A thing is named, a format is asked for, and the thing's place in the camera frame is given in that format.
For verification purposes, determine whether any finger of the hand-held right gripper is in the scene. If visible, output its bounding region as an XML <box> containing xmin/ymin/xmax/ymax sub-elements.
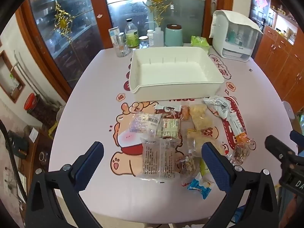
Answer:
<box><xmin>265</xmin><ymin>135</ymin><xmax>300</xmax><ymax>165</ymax></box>
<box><xmin>290</xmin><ymin>130</ymin><xmax>304</xmax><ymax>148</ymax></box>

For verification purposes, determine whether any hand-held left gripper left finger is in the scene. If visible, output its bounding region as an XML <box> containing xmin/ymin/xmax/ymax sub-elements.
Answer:
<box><xmin>25</xmin><ymin>141</ymin><xmax>105</xmax><ymax>228</ymax></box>

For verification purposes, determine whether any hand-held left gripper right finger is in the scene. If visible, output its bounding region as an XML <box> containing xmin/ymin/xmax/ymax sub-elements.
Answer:
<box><xmin>201</xmin><ymin>142</ymin><xmax>279</xmax><ymax>228</ymax></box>

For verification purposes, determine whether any green snack packet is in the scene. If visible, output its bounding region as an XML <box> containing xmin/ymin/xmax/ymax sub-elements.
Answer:
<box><xmin>199</xmin><ymin>159</ymin><xmax>212</xmax><ymax>179</ymax></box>

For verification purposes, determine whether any clear nut snack packet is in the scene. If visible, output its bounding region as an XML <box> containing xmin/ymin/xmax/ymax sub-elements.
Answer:
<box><xmin>179</xmin><ymin>155</ymin><xmax>200</xmax><ymax>174</ymax></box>
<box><xmin>230</xmin><ymin>138</ymin><xmax>253</xmax><ymax>166</ymax></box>

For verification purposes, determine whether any blue and white snack packet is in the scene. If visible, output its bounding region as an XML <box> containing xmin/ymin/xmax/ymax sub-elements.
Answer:
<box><xmin>187</xmin><ymin>178</ymin><xmax>212</xmax><ymax>199</ymax></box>

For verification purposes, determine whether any clear crumbly pastry packet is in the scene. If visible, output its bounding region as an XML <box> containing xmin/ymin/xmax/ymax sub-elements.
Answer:
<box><xmin>190</xmin><ymin>103</ymin><xmax>215</xmax><ymax>131</ymax></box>
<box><xmin>187</xmin><ymin>128</ymin><xmax>226</xmax><ymax>158</ymax></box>

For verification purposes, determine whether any white and orange bar packet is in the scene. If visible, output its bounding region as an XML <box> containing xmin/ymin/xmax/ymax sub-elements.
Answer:
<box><xmin>222</xmin><ymin>113</ymin><xmax>248</xmax><ymax>146</ymax></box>

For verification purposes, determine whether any large clear text-printed packet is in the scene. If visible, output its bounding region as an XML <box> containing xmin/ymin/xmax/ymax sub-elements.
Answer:
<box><xmin>140</xmin><ymin>136</ymin><xmax>180</xmax><ymax>180</ymax></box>

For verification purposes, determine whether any cream red-edged biscuit packet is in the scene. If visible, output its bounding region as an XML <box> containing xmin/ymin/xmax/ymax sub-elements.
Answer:
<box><xmin>162</xmin><ymin>117</ymin><xmax>181</xmax><ymax>140</ymax></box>

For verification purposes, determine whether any silver white snack packet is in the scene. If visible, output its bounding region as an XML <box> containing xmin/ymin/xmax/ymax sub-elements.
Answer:
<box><xmin>203</xmin><ymin>96</ymin><xmax>232</xmax><ymax>120</ymax></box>

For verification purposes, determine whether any round orange cookie packet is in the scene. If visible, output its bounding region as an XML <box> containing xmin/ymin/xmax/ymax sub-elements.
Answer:
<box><xmin>181</xmin><ymin>106</ymin><xmax>191</xmax><ymax>122</ymax></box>

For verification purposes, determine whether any clear purple print snack packet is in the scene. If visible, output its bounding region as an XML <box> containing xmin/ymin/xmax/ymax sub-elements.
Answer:
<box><xmin>130</xmin><ymin>112</ymin><xmax>162</xmax><ymax>136</ymax></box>

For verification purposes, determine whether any brown snowflake chocolate packet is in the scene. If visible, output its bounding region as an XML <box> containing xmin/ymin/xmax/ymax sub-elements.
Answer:
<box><xmin>155</xmin><ymin>104</ymin><xmax>181</xmax><ymax>120</ymax></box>

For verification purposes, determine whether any white plastic bin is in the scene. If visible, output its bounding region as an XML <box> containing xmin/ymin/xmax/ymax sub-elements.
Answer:
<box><xmin>129</xmin><ymin>47</ymin><xmax>225</xmax><ymax>100</ymax></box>

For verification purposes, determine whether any jar with red lid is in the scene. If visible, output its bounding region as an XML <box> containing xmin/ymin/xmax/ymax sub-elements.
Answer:
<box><xmin>24</xmin><ymin>93</ymin><xmax>57</xmax><ymax>127</ymax></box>

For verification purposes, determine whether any wooden cabinet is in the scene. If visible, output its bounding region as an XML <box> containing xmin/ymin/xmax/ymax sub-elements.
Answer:
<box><xmin>249</xmin><ymin>0</ymin><xmax>304</xmax><ymax>106</ymax></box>

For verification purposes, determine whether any cartoon print tablecloth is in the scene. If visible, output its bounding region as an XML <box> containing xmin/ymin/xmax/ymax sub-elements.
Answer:
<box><xmin>49</xmin><ymin>45</ymin><xmax>298</xmax><ymax>224</ymax></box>

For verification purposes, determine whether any white countertop appliance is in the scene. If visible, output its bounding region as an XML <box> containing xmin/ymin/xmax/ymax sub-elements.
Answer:
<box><xmin>212</xmin><ymin>17</ymin><xmax>259</xmax><ymax>63</ymax></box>

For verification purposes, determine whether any cut glass cup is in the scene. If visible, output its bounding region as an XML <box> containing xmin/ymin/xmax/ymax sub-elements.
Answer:
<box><xmin>116</xmin><ymin>40</ymin><xmax>131</xmax><ymax>58</ymax></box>

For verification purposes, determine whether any green tissue pack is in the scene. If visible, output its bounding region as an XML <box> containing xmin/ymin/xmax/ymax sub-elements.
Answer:
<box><xmin>191</xmin><ymin>36</ymin><xmax>211</xmax><ymax>48</ymax></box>

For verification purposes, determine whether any silver tin can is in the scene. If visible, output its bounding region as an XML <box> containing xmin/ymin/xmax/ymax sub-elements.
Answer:
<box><xmin>116</xmin><ymin>32</ymin><xmax>127</xmax><ymax>46</ymax></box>

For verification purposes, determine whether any white and blue carton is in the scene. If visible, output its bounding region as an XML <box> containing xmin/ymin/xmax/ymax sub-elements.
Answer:
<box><xmin>108</xmin><ymin>27</ymin><xmax>121</xmax><ymax>45</ymax></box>

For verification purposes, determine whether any glass bottle with green label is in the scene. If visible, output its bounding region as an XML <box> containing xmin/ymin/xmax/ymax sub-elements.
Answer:
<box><xmin>125</xmin><ymin>18</ymin><xmax>140</xmax><ymax>48</ymax></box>

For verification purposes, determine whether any white cloth cover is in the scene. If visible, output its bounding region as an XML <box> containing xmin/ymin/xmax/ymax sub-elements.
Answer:
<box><xmin>209</xmin><ymin>9</ymin><xmax>264</xmax><ymax>38</ymax></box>

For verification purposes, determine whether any white pill bottle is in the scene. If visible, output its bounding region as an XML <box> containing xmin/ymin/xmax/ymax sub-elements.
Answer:
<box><xmin>146</xmin><ymin>30</ymin><xmax>155</xmax><ymax>47</ymax></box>

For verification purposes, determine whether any teal canister with brown lid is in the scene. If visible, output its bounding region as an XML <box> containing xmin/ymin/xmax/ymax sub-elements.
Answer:
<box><xmin>165</xmin><ymin>24</ymin><xmax>184</xmax><ymax>47</ymax></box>

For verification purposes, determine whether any red paper decoration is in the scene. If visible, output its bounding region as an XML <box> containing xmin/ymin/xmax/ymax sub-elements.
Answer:
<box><xmin>255</xmin><ymin>0</ymin><xmax>270</xmax><ymax>12</ymax></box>

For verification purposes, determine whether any clear squeeze wash bottle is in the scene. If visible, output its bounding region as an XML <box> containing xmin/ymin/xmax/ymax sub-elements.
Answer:
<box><xmin>145</xmin><ymin>21</ymin><xmax>165</xmax><ymax>47</ymax></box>

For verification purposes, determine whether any small gold door ornament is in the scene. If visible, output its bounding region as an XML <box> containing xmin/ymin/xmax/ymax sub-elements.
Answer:
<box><xmin>54</xmin><ymin>3</ymin><xmax>77</xmax><ymax>45</ymax></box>

